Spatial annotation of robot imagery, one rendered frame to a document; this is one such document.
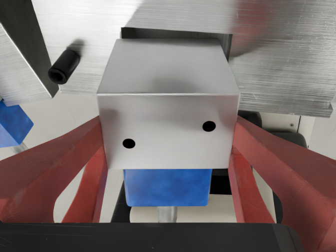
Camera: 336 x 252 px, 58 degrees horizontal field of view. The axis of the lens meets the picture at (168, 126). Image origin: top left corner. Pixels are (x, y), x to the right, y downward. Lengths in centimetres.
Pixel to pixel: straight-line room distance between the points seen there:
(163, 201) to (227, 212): 32
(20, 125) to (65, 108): 126
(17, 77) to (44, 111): 137
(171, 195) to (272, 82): 8
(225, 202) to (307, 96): 33
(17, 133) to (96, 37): 15
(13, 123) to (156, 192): 17
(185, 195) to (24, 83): 15
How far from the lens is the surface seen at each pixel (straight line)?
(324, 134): 150
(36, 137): 180
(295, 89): 17
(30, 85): 25
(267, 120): 101
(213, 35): 18
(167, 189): 15
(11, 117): 29
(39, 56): 25
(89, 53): 17
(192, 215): 47
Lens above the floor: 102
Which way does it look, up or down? 45 degrees down
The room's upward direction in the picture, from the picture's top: 168 degrees counter-clockwise
